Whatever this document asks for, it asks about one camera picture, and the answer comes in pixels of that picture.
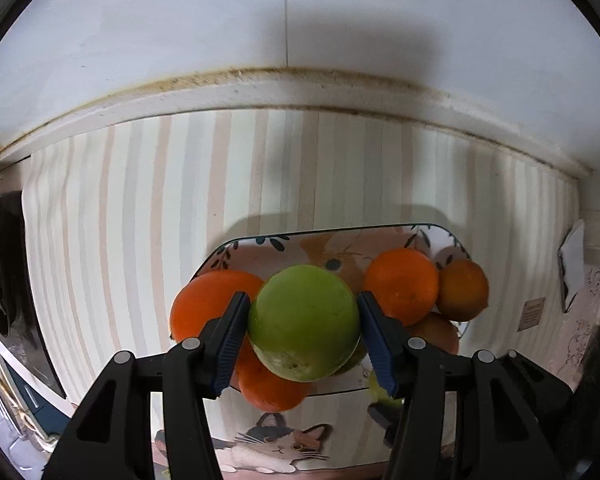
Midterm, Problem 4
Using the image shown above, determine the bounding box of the blue kitchen cabinet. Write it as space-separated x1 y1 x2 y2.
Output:
0 375 76 443

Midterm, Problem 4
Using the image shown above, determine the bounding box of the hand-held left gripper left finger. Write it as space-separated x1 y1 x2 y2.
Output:
40 291 252 480

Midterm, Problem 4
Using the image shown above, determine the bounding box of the large orange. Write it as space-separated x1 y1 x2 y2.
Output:
170 270 266 347

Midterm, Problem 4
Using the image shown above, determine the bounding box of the dark brownish orange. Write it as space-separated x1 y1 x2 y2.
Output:
436 258 490 322

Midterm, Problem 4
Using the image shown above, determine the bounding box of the medium orange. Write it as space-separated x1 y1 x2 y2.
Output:
235 344 313 413
363 248 440 327

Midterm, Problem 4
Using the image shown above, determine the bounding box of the green apple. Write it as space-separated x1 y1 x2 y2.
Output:
332 337 406 407
247 264 362 382

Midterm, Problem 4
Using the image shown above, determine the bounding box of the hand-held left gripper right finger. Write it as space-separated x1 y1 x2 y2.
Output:
356 290 566 480

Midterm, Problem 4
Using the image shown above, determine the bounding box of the oval floral ceramic plate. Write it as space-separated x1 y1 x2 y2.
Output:
192 223 473 396

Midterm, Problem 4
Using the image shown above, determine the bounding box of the brown cloth label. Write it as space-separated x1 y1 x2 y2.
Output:
517 297 547 332

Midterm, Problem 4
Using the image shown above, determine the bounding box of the black induction cooktop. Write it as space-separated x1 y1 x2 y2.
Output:
0 190 68 401

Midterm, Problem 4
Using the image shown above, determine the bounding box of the brown-red apple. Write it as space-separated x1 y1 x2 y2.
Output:
405 311 461 356

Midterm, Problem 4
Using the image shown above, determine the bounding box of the floral patterned cover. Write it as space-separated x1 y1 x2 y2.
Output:
550 267 600 393

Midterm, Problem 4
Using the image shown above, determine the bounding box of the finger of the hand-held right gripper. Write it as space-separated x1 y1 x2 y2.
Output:
502 349 576 413
367 402 400 450

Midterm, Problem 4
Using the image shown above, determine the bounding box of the striped cat-print tablecloth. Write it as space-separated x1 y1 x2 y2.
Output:
20 107 581 476

